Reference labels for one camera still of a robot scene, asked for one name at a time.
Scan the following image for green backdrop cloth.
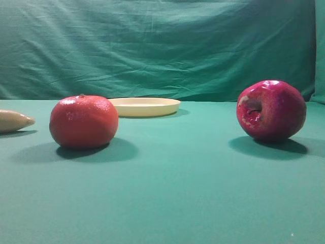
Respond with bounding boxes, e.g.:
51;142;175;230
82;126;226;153
1;1;324;103

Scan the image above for yellow plate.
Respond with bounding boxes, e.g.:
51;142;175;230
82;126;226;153
109;98;181;117

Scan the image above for orange tangerine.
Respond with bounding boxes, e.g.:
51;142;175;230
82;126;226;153
49;95;119;149

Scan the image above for red apple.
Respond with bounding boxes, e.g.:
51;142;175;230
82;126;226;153
236;80;307;142

